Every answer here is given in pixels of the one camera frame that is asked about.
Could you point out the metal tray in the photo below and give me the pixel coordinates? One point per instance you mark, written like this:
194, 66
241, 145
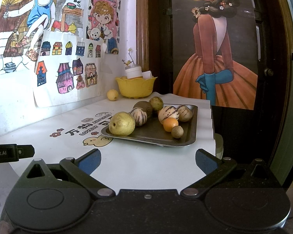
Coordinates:
156, 134

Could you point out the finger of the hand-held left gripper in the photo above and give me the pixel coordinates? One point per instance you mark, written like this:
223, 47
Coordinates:
26, 151

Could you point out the coloured drawing of houses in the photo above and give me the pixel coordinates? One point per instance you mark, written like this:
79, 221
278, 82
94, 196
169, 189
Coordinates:
63, 78

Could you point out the lemon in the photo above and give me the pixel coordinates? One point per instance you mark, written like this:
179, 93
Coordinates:
112, 94

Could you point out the yellow plastic bowl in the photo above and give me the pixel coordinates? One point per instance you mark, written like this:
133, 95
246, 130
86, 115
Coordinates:
136, 87

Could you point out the yellow flower sprig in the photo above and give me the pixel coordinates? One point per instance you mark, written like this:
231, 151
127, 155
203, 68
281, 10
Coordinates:
129, 61

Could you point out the door knob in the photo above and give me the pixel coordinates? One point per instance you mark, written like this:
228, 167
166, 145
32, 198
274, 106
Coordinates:
268, 72

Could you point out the small orange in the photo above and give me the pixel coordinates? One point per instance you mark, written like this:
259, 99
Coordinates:
171, 124

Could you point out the small yellow fruit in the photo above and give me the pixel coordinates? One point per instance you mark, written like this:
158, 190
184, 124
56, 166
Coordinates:
123, 78

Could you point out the wooden door frame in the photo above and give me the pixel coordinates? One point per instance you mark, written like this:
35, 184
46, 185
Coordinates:
142, 29

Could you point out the dark wooden door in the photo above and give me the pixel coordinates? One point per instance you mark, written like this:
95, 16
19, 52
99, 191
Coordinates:
161, 53

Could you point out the dark brown passion fruit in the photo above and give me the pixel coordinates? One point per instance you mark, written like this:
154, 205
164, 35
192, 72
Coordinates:
144, 107

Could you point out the white printed tablecloth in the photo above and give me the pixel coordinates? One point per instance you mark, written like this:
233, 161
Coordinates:
149, 165

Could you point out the small white paper roll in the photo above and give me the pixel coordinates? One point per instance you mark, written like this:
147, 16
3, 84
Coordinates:
147, 75

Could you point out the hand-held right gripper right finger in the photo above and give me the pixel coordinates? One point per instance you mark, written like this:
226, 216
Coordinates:
206, 163

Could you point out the small round olive-brown fruit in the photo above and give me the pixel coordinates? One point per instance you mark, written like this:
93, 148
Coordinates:
177, 131

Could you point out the wall poster of girl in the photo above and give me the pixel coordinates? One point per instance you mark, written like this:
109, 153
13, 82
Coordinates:
210, 53

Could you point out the coloured drawing of boy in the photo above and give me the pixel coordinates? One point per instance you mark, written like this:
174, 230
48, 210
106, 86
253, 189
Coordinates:
39, 12

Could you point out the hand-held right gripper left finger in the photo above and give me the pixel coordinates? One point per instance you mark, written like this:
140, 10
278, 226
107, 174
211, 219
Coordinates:
90, 162

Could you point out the yellow pear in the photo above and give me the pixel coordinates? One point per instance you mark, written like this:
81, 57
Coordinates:
122, 124

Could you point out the cartoon child teddy poster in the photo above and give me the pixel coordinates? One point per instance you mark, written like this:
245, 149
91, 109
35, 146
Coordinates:
103, 12

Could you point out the white and orange jar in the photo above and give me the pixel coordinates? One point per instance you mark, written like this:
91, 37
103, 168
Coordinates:
133, 72

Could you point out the striped pepino melon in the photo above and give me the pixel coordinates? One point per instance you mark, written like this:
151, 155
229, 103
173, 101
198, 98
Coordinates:
138, 117
184, 113
168, 114

